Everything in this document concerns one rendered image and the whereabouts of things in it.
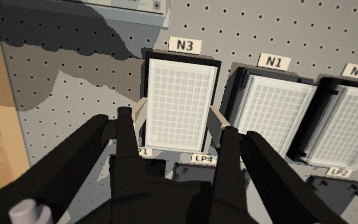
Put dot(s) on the white operator button panel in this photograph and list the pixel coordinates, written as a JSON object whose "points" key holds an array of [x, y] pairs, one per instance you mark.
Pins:
{"points": [[146, 12]]}

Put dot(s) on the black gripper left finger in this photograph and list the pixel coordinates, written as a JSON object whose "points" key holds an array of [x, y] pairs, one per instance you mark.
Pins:
{"points": [[42, 194]]}

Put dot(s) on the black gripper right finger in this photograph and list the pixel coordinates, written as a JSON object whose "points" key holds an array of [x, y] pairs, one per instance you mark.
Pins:
{"points": [[285, 195]]}

